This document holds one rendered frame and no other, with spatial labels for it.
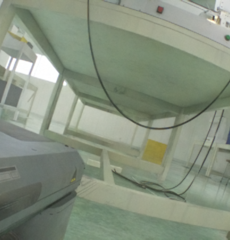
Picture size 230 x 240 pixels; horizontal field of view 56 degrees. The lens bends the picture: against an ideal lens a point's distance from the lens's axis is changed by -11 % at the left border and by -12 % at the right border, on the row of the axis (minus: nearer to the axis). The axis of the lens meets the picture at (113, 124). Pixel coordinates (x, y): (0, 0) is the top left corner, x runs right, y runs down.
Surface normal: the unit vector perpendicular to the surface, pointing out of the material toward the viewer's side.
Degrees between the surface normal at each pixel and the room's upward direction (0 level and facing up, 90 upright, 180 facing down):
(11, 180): 45
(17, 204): 90
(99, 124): 90
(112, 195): 90
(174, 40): 90
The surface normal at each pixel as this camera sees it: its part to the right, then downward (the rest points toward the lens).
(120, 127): 0.05, -0.01
